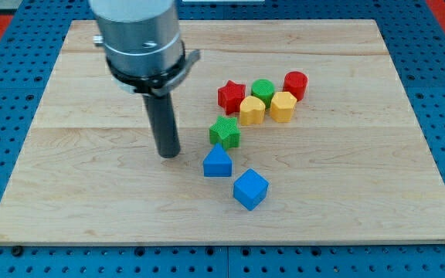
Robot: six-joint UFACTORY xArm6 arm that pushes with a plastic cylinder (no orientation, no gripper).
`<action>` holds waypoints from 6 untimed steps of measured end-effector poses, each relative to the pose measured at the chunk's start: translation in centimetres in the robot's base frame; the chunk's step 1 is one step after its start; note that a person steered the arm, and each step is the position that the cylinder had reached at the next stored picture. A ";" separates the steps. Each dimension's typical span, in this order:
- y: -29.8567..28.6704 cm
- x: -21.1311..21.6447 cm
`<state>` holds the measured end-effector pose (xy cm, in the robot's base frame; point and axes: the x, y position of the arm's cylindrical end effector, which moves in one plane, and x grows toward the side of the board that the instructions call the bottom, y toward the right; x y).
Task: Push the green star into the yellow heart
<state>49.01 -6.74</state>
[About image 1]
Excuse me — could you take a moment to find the red cylinder block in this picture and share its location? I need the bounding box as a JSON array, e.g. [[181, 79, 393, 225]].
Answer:
[[283, 71, 308, 101]]

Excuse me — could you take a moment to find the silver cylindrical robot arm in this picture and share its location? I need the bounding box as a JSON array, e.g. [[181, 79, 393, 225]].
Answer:
[[89, 0, 201, 97]]

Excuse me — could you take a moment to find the green star block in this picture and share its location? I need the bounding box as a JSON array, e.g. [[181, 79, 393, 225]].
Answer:
[[209, 116, 241, 150]]

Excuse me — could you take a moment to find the black pusher rod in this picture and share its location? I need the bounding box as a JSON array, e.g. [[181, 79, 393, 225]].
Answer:
[[142, 94, 181, 158]]

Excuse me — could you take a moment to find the yellow hexagon block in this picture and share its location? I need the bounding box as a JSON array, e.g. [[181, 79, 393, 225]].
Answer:
[[270, 92, 297, 123]]

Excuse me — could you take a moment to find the blue cube block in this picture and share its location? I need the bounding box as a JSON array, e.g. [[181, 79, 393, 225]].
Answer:
[[233, 168, 270, 211]]

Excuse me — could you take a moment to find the yellow heart block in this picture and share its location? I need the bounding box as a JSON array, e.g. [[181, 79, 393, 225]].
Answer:
[[239, 96, 266, 126]]

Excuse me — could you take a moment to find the red star block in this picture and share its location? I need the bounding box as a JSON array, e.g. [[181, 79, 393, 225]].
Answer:
[[217, 80, 246, 115]]

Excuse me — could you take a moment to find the wooden board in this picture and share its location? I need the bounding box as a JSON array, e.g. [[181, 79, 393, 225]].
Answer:
[[0, 19, 445, 246]]

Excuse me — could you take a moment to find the blue triangle block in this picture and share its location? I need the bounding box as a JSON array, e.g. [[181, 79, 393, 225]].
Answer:
[[202, 143, 233, 177]]

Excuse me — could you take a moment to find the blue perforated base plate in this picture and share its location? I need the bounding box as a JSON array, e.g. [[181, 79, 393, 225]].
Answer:
[[0, 0, 445, 277]]

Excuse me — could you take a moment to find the green cylinder block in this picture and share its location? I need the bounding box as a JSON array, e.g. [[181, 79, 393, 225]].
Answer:
[[251, 79, 275, 109]]

